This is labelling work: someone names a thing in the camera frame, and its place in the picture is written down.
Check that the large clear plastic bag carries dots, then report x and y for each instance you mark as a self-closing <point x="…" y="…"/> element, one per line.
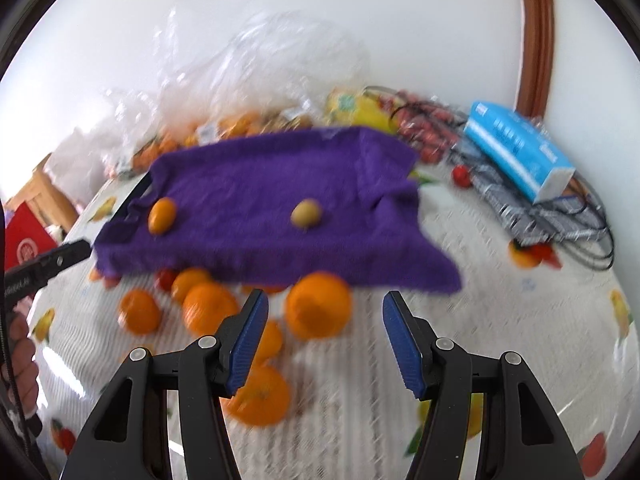
<point x="270" y="60"/>

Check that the red box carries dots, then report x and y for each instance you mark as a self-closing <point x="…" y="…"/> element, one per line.
<point x="25" y="240"/>

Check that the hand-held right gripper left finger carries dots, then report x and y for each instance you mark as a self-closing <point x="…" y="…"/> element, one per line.
<point x="247" y="345"/>

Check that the small red fruit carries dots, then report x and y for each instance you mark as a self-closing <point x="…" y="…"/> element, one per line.
<point x="461" y="175"/>

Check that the small yellow-green fruit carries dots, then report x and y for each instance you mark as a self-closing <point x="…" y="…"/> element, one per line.
<point x="306" y="213"/>

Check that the black tray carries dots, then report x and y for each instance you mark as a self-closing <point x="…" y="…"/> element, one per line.
<point x="134" y="196"/>

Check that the yellow packet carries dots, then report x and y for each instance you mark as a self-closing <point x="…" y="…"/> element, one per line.
<point x="357" y="107"/>

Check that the fruit print tablecloth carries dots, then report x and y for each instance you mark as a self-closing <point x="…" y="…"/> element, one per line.
<point x="450" y="320"/>

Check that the wooden door frame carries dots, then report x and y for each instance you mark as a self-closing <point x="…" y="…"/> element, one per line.
<point x="537" y="35"/>

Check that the plastic bag of oranges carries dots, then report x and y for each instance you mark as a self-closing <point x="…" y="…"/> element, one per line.
<point x="145" y="145"/>

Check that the purple towel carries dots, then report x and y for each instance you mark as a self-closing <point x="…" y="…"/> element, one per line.
<point x="250" y="185"/>

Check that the oval orange kumquat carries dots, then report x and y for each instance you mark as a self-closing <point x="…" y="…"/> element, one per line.
<point x="162" y="215"/>

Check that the blue tissue pack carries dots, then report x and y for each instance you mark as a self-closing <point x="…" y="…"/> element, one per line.
<point x="515" y="145"/>

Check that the red wrapped snack pack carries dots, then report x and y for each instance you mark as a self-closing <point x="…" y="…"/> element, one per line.
<point x="430" y="130"/>

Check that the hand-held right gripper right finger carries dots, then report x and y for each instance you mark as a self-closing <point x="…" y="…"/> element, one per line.
<point x="405" y="345"/>

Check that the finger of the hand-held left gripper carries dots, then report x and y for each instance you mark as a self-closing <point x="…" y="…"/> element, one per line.
<point x="62" y="256"/>

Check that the mandarin orange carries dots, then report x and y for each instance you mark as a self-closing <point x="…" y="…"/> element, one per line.
<point x="271" y="342"/>
<point x="262" y="397"/>

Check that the person's left hand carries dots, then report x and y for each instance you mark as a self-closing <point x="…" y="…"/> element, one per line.
<point x="21" y="360"/>

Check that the large orange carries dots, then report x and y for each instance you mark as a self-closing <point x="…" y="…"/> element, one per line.
<point x="317" y="310"/>

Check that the wooden chair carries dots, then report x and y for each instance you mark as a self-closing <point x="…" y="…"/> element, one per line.
<point x="47" y="195"/>

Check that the small red apple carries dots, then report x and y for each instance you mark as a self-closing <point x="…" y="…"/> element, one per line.
<point x="165" y="278"/>

